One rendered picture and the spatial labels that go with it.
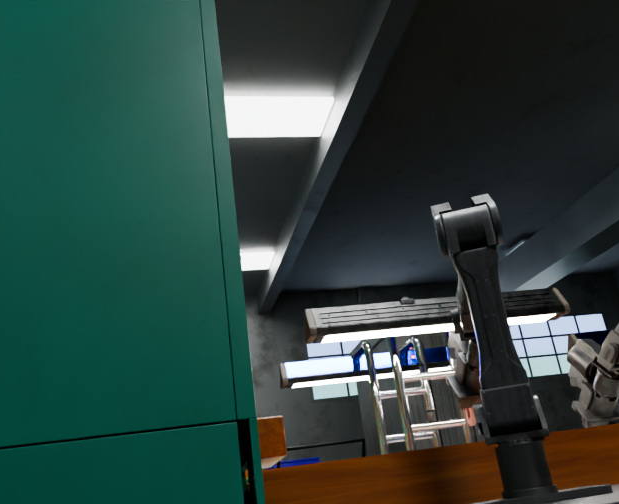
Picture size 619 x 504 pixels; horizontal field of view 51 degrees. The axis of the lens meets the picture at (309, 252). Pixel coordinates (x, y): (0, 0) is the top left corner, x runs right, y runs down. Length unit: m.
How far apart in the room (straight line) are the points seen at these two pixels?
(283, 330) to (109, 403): 10.17
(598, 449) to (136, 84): 1.03
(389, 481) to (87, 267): 0.59
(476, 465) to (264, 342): 10.00
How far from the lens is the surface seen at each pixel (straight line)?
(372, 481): 1.09
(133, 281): 1.09
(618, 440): 1.27
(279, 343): 11.10
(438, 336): 6.40
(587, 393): 1.59
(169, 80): 1.27
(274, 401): 10.89
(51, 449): 1.05
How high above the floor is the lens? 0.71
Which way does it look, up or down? 21 degrees up
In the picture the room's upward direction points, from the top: 8 degrees counter-clockwise
